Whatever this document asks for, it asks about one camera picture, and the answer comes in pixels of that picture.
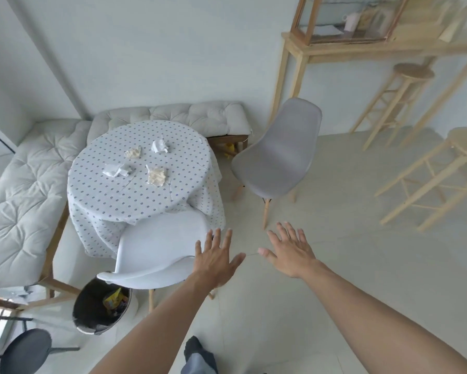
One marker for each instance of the person's right hand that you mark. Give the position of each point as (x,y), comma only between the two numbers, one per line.
(291,260)

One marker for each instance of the person's right forearm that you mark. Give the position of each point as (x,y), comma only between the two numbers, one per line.
(377,327)

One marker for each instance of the short tufted grey bench cushion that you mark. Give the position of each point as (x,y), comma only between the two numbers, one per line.
(186,114)

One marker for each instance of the person's right little finger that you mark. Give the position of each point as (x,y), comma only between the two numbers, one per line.
(304,239)

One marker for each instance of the person's left thumb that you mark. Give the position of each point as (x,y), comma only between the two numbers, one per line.
(237,259)

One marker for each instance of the person's left middle finger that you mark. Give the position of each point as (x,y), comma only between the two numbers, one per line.
(217,241)

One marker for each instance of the tall wooden bar stool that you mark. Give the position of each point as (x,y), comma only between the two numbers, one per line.
(408,73)
(465,142)

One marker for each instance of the white plastic chair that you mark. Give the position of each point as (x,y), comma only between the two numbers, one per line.
(155,249)

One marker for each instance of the person's left forearm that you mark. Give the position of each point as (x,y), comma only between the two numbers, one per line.
(151,331)

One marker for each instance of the wooden bench frame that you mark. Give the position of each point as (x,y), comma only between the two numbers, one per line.
(227,140)
(53,251)

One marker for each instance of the person's right middle finger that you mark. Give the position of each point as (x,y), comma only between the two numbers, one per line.
(284,233)

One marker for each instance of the tall wooden console table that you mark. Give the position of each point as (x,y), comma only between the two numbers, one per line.
(373,50)

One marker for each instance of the black round stool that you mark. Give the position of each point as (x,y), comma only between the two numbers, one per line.
(27,350)

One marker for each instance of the round table with dotted tablecloth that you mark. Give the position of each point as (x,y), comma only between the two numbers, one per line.
(140,200)

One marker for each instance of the small crumpled white tissue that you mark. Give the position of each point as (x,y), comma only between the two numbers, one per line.
(159,146)

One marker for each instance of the wide crumpled white tissue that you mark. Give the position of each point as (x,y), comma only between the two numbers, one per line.
(114,170)

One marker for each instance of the wooden glass display cabinet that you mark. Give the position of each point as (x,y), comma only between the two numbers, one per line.
(334,19)

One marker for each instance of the yellow snack wrapper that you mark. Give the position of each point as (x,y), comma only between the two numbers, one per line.
(115,301)

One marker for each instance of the grey plastic chair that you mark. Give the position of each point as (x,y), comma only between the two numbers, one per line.
(280,151)

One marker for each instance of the black trash bin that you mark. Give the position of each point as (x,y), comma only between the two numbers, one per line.
(86,307)

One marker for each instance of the small crumpled cream tissue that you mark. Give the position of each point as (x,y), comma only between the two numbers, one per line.
(133,153)

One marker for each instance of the person's left hand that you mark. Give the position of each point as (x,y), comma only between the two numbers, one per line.
(212,264)

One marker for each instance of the large crumpled cream tissue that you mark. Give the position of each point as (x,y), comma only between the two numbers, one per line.
(156,176)

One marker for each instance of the long tufted grey bench cushion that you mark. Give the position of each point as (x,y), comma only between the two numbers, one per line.
(27,190)

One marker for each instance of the person's right thumb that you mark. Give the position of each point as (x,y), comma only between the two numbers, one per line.
(266,253)

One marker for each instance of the person's left little finger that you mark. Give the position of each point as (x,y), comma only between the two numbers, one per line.
(198,249)

